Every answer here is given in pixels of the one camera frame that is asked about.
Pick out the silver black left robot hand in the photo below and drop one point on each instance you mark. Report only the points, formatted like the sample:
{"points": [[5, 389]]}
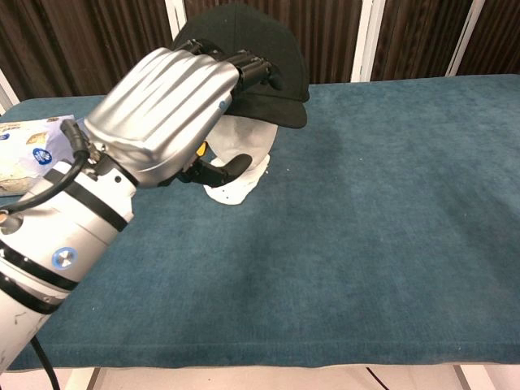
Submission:
{"points": [[162, 105]]}

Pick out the black baseball cap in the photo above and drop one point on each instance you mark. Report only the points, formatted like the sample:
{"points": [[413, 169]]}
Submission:
{"points": [[264, 32]]}

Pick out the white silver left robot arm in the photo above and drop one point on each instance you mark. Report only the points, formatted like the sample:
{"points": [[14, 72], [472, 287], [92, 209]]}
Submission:
{"points": [[61, 227]]}

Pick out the white foam mannequin head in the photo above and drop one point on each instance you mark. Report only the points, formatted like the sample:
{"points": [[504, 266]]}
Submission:
{"points": [[243, 134]]}

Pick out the white purple tissue pack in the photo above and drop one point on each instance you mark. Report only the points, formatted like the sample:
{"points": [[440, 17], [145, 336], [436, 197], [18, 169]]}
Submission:
{"points": [[24, 146]]}

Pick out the teal velvet table cloth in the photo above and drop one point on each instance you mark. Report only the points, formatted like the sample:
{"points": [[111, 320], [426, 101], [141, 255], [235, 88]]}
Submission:
{"points": [[345, 223]]}

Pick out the white table leg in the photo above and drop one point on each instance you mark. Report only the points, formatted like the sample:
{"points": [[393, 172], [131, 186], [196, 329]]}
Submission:
{"points": [[471, 378], [81, 378]]}

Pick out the white partition frame post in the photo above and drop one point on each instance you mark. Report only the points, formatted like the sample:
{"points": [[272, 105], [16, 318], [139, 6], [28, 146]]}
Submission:
{"points": [[367, 40], [174, 18], [465, 36], [6, 93]]}

